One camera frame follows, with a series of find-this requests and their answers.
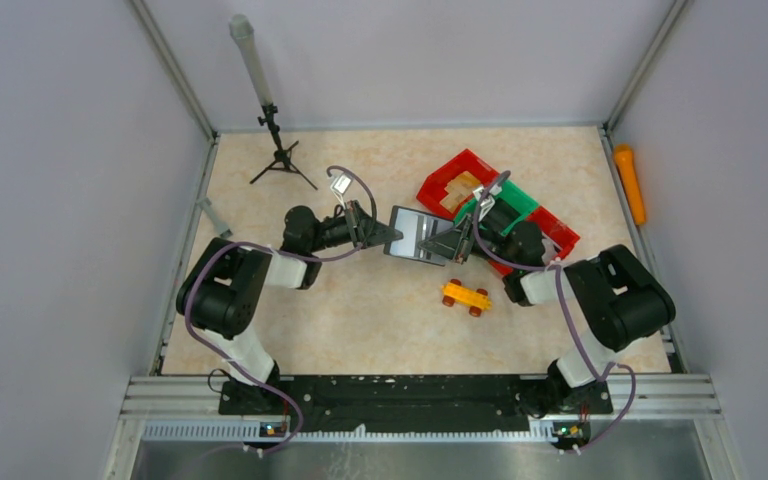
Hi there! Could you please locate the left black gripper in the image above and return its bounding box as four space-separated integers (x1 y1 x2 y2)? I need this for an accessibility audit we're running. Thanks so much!
308 200 402 253

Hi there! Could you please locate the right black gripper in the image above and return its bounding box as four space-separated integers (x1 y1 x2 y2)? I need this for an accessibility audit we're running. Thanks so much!
418 211 519 269

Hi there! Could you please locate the black leather card holder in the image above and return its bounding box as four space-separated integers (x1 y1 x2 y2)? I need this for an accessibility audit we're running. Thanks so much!
383 205 454 267

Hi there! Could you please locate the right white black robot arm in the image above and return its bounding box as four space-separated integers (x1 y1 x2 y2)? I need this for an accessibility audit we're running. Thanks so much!
417 213 676 418

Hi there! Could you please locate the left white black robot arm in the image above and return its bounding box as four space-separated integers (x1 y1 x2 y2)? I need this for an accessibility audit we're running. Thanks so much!
176 201 403 414

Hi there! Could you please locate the yellow toy brick car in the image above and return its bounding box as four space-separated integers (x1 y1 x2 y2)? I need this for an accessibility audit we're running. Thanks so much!
441 279 493 318

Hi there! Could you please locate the red bin with wooden blocks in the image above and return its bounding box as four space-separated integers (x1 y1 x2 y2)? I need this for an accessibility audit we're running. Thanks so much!
416 149 499 220

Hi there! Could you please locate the green plastic bin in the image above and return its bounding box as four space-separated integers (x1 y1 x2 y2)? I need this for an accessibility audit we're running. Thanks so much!
441 172 539 234

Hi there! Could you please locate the red bin with plastic bags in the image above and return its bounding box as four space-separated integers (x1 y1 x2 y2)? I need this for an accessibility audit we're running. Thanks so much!
524 206 580 266

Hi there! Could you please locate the small grey tool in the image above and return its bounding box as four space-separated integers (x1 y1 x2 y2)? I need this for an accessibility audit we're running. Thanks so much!
196 197 233 239

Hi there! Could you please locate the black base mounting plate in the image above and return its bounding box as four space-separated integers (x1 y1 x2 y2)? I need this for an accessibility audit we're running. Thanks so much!
218 374 614 433

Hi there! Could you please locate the orange flashlight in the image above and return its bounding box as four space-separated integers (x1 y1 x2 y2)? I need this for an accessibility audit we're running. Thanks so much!
613 144 647 226

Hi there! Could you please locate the black tripod with grey tube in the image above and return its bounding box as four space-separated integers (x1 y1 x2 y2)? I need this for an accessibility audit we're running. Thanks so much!
229 14 318 191

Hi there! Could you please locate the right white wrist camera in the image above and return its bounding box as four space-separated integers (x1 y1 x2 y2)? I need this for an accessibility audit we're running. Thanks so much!
473 187 497 223

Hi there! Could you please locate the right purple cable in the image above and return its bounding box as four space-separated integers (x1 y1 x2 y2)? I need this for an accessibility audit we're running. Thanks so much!
471 170 638 455

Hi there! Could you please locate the purple cable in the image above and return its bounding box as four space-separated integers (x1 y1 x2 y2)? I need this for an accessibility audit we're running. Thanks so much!
471 170 638 455
183 165 379 458

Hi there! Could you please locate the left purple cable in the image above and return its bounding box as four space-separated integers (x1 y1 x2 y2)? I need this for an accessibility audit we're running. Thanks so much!
183 165 379 458

